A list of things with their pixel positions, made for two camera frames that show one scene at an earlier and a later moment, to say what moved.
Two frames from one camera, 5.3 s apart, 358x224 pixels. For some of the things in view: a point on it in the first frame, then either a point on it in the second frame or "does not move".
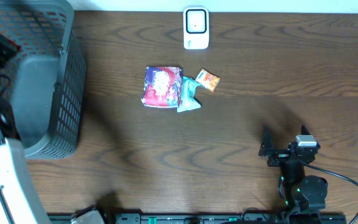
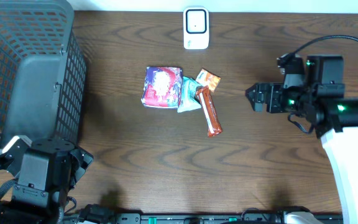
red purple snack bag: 162,87 does not move
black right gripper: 267,149 to 276,89
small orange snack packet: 207,79 does not move
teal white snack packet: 188,101 does not move
